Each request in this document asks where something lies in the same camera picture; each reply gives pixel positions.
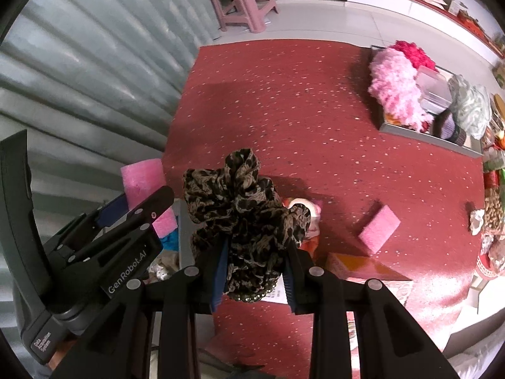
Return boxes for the beige crumpled cloth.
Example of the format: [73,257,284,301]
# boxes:
[152,250,181,271]

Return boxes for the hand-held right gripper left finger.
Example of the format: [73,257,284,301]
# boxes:
[49,239,231,379]

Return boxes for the pink plastic stool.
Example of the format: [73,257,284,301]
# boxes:
[209,0,279,34]

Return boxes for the light pink fluffy yarn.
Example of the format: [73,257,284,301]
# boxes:
[368,47,435,132]

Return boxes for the leopard print scarf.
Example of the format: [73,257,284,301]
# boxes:
[182,148,312,305]

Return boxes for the white polka dot cloth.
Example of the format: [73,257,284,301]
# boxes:
[147,264,171,283]

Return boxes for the orange pink gift box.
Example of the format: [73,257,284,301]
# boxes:
[324,252,415,312]

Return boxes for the grey tray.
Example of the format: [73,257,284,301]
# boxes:
[370,45,484,157]

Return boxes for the clear plastic container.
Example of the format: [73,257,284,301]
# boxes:
[416,66,453,113]

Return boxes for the pile of assorted small goods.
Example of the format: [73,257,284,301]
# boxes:
[469,63,505,286]

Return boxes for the person's dark trousers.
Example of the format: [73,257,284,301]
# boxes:
[205,347,312,379]

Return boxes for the white red display counter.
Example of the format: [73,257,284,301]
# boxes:
[347,0,505,68]

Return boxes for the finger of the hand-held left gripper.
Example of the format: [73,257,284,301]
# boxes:
[43,195,129,254]
[73,185,175,298]

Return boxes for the purple grey knit roll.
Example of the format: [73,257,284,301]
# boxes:
[431,108,468,147]

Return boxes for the red speckled mat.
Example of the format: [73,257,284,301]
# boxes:
[162,39,488,376]

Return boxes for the grey green fluffy yarn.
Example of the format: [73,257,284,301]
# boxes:
[448,75,492,140]

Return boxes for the blue cloth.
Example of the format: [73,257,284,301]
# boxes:
[160,231,181,252]

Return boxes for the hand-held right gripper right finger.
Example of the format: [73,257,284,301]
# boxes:
[282,245,460,379]

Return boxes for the hot pink fluffy yarn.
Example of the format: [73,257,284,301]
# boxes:
[390,40,438,72]

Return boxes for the pink sponge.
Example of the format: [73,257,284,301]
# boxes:
[358,204,401,254]
[120,158,178,238]

